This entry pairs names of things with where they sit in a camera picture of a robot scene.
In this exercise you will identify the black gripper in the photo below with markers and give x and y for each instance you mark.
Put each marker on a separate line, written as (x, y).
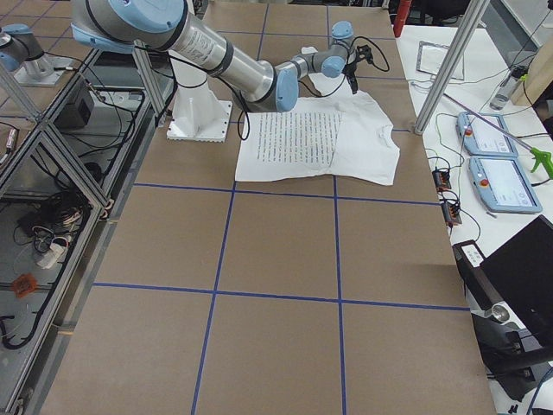
(351, 72)

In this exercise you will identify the white printed t-shirt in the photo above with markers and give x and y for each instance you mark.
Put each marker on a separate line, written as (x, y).
(340, 133)

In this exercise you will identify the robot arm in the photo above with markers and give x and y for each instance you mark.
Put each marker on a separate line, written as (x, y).
(115, 26)

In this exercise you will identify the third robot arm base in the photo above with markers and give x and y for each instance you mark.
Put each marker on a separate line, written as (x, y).
(23, 55)

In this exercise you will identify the black framed sheet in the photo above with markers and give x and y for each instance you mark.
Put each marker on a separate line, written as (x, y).
(430, 57)

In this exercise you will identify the red cylinder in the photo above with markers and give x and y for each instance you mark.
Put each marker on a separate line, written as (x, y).
(401, 17)

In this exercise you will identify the orange connector board far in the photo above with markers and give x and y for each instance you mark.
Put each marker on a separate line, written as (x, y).
(441, 180)

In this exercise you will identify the orange connector board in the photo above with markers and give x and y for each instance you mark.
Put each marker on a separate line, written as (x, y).
(451, 213)
(441, 180)

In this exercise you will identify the upper blue teach pendant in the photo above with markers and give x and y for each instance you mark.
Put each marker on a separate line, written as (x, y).
(480, 139)

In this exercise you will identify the blue teach pendant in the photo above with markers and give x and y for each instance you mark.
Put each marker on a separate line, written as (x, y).
(502, 185)
(480, 139)

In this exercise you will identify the clear water bottle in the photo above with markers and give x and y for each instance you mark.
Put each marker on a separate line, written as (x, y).
(507, 87)

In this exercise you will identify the orange connector board near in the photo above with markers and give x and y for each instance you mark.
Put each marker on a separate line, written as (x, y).
(451, 213)

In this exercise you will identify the lower blue teach pendant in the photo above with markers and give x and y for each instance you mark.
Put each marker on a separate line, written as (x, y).
(502, 185)

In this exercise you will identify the metal reacher grabber tool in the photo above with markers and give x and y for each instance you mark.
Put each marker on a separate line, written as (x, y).
(542, 158)

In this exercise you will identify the black power box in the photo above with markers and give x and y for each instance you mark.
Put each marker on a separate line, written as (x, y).
(77, 111)

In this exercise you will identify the orange tag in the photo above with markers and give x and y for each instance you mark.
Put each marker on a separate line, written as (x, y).
(24, 285)

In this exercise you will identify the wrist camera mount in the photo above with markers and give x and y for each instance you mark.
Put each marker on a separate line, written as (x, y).
(364, 53)

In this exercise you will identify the aluminium frame post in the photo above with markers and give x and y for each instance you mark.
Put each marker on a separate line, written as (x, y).
(462, 37)

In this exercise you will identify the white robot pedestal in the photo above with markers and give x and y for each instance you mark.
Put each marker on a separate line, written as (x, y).
(197, 114)

